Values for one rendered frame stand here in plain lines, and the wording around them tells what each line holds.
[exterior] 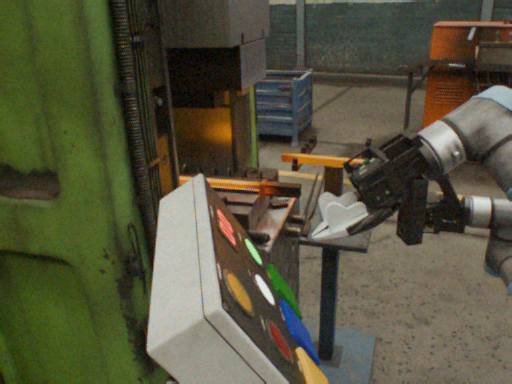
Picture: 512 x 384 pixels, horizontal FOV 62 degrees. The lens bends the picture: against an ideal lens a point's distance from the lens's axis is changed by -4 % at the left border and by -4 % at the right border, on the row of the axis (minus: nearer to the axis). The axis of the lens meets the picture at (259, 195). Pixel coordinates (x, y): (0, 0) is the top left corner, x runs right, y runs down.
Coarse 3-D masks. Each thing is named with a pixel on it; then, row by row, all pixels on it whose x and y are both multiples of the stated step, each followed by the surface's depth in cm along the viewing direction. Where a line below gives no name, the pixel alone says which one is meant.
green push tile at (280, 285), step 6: (270, 264) 73; (270, 270) 72; (276, 270) 73; (276, 276) 70; (276, 282) 68; (282, 282) 72; (276, 288) 67; (282, 288) 68; (288, 288) 74; (282, 294) 67; (288, 294) 70; (288, 300) 68; (294, 300) 72; (294, 306) 69; (294, 312) 69; (300, 318) 69
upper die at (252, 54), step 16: (176, 48) 93; (192, 48) 92; (208, 48) 91; (224, 48) 90; (240, 48) 89; (256, 48) 100; (176, 64) 94; (192, 64) 93; (208, 64) 92; (224, 64) 91; (240, 64) 91; (256, 64) 101; (176, 80) 96; (192, 80) 95; (208, 80) 94; (224, 80) 93; (240, 80) 92; (256, 80) 102
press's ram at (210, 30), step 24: (168, 0) 84; (192, 0) 83; (216, 0) 82; (240, 0) 87; (264, 0) 103; (168, 24) 86; (192, 24) 85; (216, 24) 84; (240, 24) 88; (264, 24) 105; (168, 48) 88
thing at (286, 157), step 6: (282, 156) 147; (288, 156) 146; (294, 156) 146; (300, 156) 145; (306, 156) 145; (312, 156) 145; (318, 156) 145; (324, 156) 144; (300, 162) 146; (306, 162) 145; (312, 162) 144; (318, 162) 143; (324, 162) 143; (330, 162) 142; (336, 162) 141; (342, 162) 141; (354, 162) 139; (360, 162) 138
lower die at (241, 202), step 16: (192, 176) 125; (208, 176) 125; (224, 176) 124; (224, 192) 114; (240, 192) 114; (256, 192) 112; (240, 208) 108; (256, 208) 111; (240, 224) 106; (256, 224) 113
